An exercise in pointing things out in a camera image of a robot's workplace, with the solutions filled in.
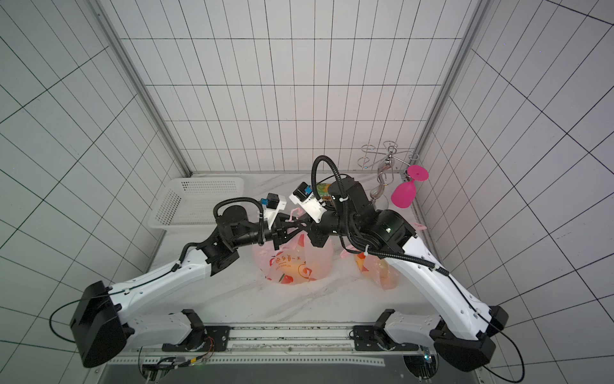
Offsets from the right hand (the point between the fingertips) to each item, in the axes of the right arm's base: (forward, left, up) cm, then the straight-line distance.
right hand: (296, 215), depth 62 cm
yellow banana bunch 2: (-6, +2, -25) cm, 26 cm away
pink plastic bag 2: (-4, +1, -21) cm, 21 cm away
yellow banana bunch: (-2, -22, -24) cm, 33 cm away
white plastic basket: (+27, +54, -32) cm, 68 cm away
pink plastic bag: (-5, -31, -23) cm, 39 cm away
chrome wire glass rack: (+31, -30, -10) cm, 44 cm away
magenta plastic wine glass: (+25, -38, -19) cm, 49 cm away
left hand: (0, -1, -6) cm, 6 cm away
